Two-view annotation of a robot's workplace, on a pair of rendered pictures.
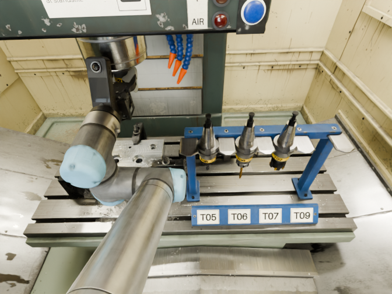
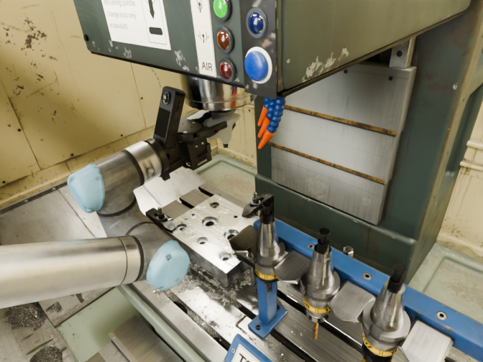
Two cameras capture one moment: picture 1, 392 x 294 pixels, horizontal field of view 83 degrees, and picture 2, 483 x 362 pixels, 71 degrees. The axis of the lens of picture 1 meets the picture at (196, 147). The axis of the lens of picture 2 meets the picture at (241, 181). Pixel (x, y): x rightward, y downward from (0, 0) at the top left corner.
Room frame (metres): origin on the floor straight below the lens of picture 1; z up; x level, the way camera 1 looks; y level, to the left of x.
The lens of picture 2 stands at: (0.10, -0.32, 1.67)
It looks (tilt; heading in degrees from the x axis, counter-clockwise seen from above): 33 degrees down; 44
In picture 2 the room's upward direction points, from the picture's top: 4 degrees counter-clockwise
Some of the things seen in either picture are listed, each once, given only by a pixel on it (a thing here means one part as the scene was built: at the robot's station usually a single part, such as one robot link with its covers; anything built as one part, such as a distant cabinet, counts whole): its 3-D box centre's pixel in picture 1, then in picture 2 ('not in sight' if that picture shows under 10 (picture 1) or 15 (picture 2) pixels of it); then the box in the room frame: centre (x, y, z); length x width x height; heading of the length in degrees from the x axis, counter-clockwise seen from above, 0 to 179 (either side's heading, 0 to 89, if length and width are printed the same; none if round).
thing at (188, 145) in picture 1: (189, 147); (246, 240); (0.45, 0.02, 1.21); 0.07 x 0.05 x 0.01; 179
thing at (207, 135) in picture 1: (207, 135); (267, 234); (0.45, -0.03, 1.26); 0.04 x 0.04 x 0.07
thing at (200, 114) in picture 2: not in sight; (206, 123); (0.56, 0.23, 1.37); 0.09 x 0.03 x 0.06; 10
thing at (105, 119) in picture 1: (102, 128); (144, 162); (0.38, 0.20, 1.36); 0.08 x 0.05 x 0.08; 87
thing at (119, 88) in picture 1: (112, 107); (178, 148); (0.46, 0.20, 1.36); 0.12 x 0.08 x 0.09; 177
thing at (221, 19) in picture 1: (220, 20); (226, 70); (0.37, -0.05, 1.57); 0.02 x 0.01 x 0.02; 89
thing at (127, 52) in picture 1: (111, 34); (218, 70); (0.59, 0.20, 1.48); 0.16 x 0.16 x 0.12
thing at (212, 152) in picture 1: (207, 146); (268, 253); (0.45, -0.03, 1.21); 0.06 x 0.06 x 0.03
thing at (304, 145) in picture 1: (303, 144); (424, 346); (0.44, -0.31, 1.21); 0.07 x 0.05 x 0.01; 179
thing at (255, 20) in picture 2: not in sight; (256, 23); (0.37, -0.09, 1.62); 0.02 x 0.01 x 0.02; 89
